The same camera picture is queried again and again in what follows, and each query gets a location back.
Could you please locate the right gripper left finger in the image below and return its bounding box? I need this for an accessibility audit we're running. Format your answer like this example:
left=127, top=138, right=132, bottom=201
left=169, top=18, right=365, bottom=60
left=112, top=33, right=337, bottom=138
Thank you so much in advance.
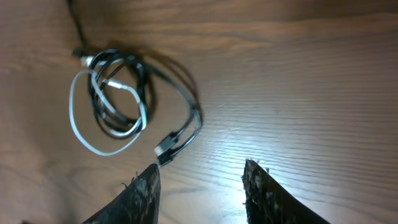
left=85, top=164, right=161, bottom=224

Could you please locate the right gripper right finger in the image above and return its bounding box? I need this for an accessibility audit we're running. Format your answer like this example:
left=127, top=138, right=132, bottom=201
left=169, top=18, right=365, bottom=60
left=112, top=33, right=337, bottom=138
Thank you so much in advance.
left=242, top=159, right=328, bottom=224

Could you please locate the black usb cable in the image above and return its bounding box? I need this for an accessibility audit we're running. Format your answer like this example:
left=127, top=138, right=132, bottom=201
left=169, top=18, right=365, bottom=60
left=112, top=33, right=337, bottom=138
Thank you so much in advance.
left=67, top=0, right=203, bottom=168

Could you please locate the white usb cable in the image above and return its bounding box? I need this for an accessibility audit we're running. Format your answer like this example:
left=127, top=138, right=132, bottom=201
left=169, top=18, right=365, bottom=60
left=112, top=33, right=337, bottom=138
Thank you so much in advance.
left=68, top=55, right=149, bottom=157

